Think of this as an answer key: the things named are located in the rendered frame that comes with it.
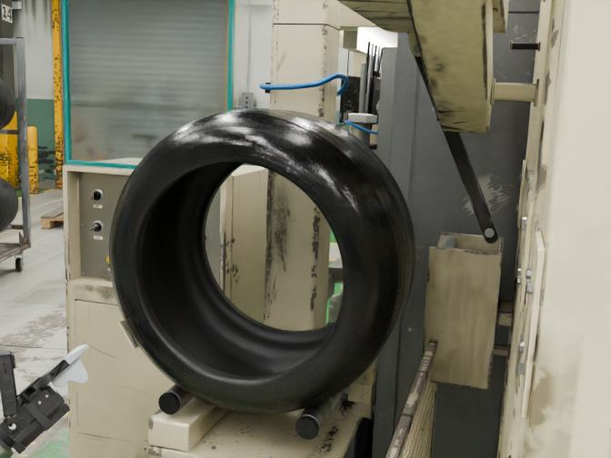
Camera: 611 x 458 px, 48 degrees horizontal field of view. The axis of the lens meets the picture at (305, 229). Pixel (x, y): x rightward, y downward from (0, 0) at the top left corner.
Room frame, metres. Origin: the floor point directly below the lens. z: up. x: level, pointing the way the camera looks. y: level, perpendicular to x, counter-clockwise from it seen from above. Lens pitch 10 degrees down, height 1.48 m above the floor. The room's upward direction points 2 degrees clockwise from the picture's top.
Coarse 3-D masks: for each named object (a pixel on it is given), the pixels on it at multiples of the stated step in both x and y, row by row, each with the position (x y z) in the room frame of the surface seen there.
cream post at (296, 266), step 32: (288, 0) 1.58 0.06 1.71; (320, 0) 1.56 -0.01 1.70; (288, 32) 1.58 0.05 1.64; (320, 32) 1.56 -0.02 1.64; (288, 64) 1.58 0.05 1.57; (320, 64) 1.56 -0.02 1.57; (288, 96) 1.58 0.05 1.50; (320, 96) 1.56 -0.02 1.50; (288, 192) 1.57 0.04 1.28; (288, 224) 1.57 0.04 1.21; (320, 224) 1.57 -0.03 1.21; (288, 256) 1.57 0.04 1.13; (320, 256) 1.59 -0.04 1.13; (288, 288) 1.57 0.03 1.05; (320, 288) 1.60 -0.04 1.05; (288, 320) 1.57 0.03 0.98; (320, 320) 1.61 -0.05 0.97
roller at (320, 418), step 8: (328, 400) 1.26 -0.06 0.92; (336, 400) 1.30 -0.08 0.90; (312, 408) 1.21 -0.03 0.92; (320, 408) 1.22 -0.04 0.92; (328, 408) 1.24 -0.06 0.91; (304, 416) 1.18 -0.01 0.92; (312, 416) 1.18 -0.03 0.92; (320, 416) 1.19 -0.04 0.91; (296, 424) 1.18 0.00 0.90; (304, 424) 1.17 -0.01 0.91; (312, 424) 1.17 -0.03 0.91; (320, 424) 1.18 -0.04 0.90; (296, 432) 1.18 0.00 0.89; (304, 432) 1.17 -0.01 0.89; (312, 432) 1.17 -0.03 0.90
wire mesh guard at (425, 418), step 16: (432, 352) 1.33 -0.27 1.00; (432, 368) 1.40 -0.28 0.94; (416, 384) 1.16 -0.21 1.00; (432, 384) 1.47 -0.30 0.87; (416, 400) 1.09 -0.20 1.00; (432, 400) 1.48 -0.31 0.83; (416, 416) 1.16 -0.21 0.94; (432, 416) 1.48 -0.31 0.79; (400, 432) 0.97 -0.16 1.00; (416, 432) 1.21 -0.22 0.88; (432, 432) 1.48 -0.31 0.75; (400, 448) 0.92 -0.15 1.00; (416, 448) 1.22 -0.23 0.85; (432, 448) 1.48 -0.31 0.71
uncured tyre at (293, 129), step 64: (192, 128) 1.25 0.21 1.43; (256, 128) 1.20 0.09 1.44; (320, 128) 1.23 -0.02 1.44; (128, 192) 1.27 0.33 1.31; (192, 192) 1.52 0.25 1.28; (320, 192) 1.15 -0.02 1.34; (384, 192) 1.21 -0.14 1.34; (128, 256) 1.25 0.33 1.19; (192, 256) 1.52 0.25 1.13; (384, 256) 1.14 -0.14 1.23; (128, 320) 1.26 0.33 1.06; (192, 320) 1.48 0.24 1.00; (384, 320) 1.15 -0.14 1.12; (192, 384) 1.22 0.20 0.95; (256, 384) 1.18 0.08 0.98; (320, 384) 1.15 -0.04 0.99
